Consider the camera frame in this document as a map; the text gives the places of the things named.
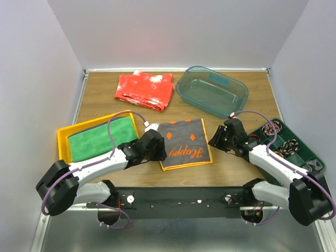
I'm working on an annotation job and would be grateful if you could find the grey orange towel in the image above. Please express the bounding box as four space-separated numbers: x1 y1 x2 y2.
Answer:
158 118 213 171

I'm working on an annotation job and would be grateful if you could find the teal plastic basket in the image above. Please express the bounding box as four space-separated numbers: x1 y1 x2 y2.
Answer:
176 66 249 119

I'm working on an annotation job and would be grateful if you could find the green towel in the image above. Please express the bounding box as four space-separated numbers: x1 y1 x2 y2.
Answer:
68 117 138 162

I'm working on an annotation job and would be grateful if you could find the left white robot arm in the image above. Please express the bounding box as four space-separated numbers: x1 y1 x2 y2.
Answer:
36 129 167 216

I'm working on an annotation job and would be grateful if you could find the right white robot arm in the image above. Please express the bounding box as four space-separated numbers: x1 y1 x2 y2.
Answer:
208 118 335 226

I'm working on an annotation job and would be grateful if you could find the orange black rolled sock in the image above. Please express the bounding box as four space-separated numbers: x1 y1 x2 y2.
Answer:
248 134 260 141

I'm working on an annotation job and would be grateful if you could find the rolled patterned sock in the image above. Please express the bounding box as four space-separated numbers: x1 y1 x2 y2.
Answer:
261 121 282 137
279 138 299 157

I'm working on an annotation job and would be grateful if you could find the yellow rolled sock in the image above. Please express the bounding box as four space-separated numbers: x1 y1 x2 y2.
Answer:
274 151 284 158

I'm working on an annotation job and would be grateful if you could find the green divided organizer box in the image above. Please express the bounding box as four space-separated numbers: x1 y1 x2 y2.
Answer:
249 118 326 185

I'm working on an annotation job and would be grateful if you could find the red white folded towel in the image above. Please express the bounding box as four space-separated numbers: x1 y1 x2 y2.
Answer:
114 70 175 112

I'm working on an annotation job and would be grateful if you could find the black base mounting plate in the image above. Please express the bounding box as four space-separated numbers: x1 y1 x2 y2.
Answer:
86 181 274 220

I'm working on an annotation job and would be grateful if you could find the grey rolled sock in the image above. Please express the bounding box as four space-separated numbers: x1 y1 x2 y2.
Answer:
302 159 323 172

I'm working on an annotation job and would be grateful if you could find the yellow plastic tray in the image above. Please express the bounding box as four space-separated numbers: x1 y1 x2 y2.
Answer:
57 112 139 163

